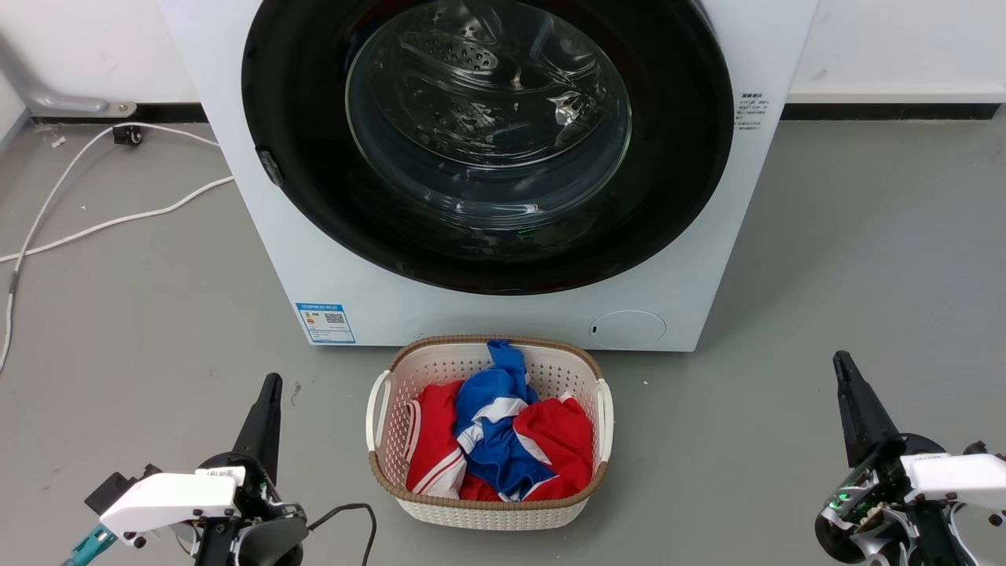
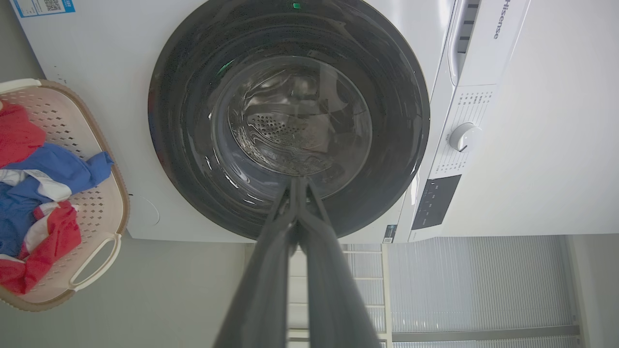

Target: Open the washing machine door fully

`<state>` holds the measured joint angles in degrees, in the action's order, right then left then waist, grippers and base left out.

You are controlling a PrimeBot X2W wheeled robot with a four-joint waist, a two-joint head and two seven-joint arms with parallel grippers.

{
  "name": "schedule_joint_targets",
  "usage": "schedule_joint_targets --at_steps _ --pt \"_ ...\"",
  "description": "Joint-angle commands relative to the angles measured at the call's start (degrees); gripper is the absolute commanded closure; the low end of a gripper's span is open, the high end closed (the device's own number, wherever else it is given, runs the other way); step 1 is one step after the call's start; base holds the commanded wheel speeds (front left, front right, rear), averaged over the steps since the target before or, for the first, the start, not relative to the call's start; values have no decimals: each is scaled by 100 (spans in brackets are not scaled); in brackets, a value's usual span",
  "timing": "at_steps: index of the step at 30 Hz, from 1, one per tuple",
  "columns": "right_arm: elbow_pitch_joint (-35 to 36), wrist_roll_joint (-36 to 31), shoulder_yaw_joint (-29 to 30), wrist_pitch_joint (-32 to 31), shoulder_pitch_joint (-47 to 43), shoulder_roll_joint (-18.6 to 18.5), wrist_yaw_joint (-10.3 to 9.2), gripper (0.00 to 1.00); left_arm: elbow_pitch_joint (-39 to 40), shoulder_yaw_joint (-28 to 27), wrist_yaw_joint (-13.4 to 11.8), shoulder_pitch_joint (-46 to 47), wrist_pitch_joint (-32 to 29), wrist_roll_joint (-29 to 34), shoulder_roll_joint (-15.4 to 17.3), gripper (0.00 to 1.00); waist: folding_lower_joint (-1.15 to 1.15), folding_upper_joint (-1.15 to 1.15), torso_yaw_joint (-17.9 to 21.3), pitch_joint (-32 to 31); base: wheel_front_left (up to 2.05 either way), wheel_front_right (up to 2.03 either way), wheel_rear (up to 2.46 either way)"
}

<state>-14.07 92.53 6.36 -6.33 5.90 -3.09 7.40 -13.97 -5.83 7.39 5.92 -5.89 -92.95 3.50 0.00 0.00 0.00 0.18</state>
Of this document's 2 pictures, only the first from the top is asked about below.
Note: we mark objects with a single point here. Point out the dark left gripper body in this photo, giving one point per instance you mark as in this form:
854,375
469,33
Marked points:
267,534

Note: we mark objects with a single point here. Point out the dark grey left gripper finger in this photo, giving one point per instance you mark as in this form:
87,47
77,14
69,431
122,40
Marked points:
262,428

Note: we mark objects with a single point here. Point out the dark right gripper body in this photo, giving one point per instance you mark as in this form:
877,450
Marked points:
872,503

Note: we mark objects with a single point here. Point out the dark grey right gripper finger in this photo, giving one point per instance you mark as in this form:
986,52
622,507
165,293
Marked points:
860,413

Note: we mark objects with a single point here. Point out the white front-load washing machine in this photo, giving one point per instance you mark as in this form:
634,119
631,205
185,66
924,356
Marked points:
314,267

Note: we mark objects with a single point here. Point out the black round glass door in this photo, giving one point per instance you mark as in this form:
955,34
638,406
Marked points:
676,157

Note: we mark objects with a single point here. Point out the blue energy label sticker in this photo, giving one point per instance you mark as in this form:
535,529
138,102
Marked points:
324,323

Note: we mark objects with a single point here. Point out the red white-striped garment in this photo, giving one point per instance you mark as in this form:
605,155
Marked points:
562,440
432,440

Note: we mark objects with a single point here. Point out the white plastic laundry basket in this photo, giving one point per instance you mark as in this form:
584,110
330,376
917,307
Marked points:
487,515

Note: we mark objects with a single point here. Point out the blue and white garment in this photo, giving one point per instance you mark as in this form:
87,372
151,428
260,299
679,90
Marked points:
491,393

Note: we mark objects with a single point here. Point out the round white filter cover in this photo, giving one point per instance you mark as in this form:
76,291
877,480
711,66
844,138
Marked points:
627,329

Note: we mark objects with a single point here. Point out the small printed text sticker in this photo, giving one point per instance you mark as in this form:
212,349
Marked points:
751,110

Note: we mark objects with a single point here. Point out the small black floor plug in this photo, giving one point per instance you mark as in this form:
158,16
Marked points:
126,135

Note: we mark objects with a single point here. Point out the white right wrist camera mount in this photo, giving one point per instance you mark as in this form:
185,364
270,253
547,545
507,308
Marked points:
963,475

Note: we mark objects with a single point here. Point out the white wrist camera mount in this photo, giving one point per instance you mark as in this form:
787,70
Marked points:
963,475
169,501

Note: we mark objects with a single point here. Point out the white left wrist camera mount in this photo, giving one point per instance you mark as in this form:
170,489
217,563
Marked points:
169,501

